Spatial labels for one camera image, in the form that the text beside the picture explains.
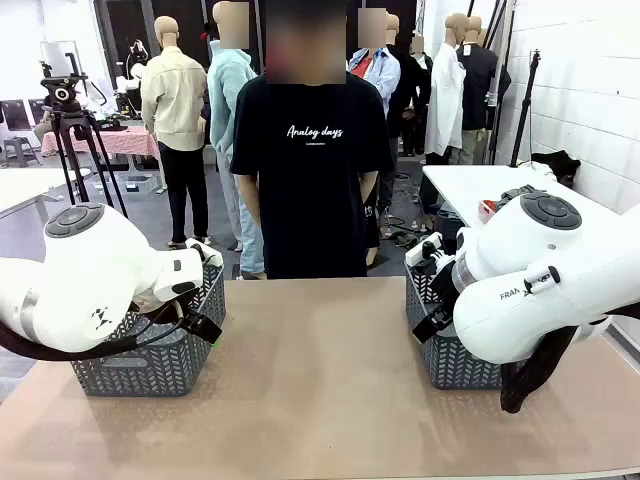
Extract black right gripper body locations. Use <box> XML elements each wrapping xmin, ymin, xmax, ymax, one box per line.
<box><xmin>428</xmin><ymin>259</ymin><xmax>459</xmax><ymax>322</ymax></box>

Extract grey plastic woven basket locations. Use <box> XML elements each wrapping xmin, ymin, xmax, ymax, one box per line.
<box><xmin>69</xmin><ymin>263</ymin><xmax>227</xmax><ymax>398</ymax></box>
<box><xmin>404</xmin><ymin>262</ymin><xmax>504</xmax><ymax>391</ymax></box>

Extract black garment on table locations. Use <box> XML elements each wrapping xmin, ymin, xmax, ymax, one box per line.
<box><xmin>530</xmin><ymin>149</ymin><xmax>582</xmax><ymax>189</ymax></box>

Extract person in black T-shirt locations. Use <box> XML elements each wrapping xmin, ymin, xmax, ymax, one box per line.
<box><xmin>230</xmin><ymin>0</ymin><xmax>395</xmax><ymax>280</ymax></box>

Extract mannequin in white shirt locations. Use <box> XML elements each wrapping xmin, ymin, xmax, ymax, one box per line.
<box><xmin>424</xmin><ymin>13</ymin><xmax>469</xmax><ymax>166</ymax></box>

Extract table with pink cloth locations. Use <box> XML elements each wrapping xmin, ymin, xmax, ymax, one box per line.
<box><xmin>40</xmin><ymin>125</ymin><xmax>161</xmax><ymax>161</ymax></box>

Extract black light stand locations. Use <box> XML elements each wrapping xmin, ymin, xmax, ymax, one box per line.
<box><xmin>509</xmin><ymin>48</ymin><xmax>544</xmax><ymax>169</ymax></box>

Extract mannequin in black coat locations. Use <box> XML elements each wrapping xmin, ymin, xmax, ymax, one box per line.
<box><xmin>387</xmin><ymin>14</ymin><xmax>434</xmax><ymax>156</ymax></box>

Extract mannequin in black shirt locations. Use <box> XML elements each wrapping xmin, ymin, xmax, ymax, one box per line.
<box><xmin>457</xmin><ymin>15</ymin><xmax>512</xmax><ymax>166</ymax></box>

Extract mannequin in blue denim shirt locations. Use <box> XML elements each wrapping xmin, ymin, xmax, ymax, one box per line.
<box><xmin>348</xmin><ymin>7</ymin><xmax>402</xmax><ymax>236</ymax></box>

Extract bare white table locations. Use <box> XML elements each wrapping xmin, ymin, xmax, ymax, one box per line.
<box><xmin>0</xmin><ymin>167</ymin><xmax>94</xmax><ymax>221</ymax></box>

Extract mannequin in cream jacket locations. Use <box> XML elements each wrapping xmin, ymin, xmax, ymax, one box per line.
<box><xmin>140</xmin><ymin>15</ymin><xmax>210</xmax><ymax>250</ymax></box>

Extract mannequin in light blue fleece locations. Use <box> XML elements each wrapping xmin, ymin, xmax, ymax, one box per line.
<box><xmin>207</xmin><ymin>0</ymin><xmax>266</xmax><ymax>280</ymax></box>

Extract grey stool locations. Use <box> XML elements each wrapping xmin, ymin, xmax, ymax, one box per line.
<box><xmin>3</xmin><ymin>137</ymin><xmax>41</xmax><ymax>169</ymax></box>

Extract white board on stand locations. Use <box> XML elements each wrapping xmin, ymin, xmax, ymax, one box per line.
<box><xmin>39</xmin><ymin>40</ymin><xmax>84</xmax><ymax>76</ymax></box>

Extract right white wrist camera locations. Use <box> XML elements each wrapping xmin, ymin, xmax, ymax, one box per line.
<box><xmin>404</xmin><ymin>232</ymin><xmax>446</xmax><ymax>274</ymax></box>

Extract right arm black cable sleeve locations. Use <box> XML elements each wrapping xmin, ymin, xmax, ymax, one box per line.
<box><xmin>499</xmin><ymin>304</ymin><xmax>640</xmax><ymax>414</ymax></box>

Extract arm black cable sleeve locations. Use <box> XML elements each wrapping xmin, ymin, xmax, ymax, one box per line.
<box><xmin>0</xmin><ymin>299</ymin><xmax>194</xmax><ymax>362</ymax></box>
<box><xmin>499</xmin><ymin>304</ymin><xmax>640</xmax><ymax>414</ymax></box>

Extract left arm black cable sleeve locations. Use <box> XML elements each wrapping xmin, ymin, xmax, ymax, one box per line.
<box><xmin>0</xmin><ymin>299</ymin><xmax>194</xmax><ymax>362</ymax></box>

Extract black camera on tripod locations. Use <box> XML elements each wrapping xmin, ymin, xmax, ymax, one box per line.
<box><xmin>39</xmin><ymin>52</ymin><xmax>129</xmax><ymax>219</ymax></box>

